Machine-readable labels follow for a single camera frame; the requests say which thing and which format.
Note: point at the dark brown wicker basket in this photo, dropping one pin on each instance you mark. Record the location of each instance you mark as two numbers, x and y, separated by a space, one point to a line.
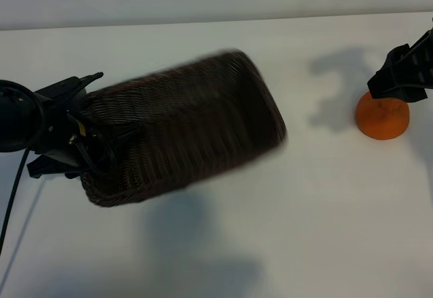
189 118

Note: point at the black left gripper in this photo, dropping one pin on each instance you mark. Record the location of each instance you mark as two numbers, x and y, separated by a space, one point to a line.
57 132

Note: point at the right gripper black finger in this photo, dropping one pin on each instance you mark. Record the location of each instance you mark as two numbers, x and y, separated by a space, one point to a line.
415 96
409 71

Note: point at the orange fruit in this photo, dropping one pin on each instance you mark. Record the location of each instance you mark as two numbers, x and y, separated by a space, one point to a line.
382 122

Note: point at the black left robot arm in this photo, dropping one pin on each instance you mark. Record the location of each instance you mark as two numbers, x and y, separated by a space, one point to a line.
17 115

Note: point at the black left camera bracket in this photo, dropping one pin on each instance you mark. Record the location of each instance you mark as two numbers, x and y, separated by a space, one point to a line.
62 87

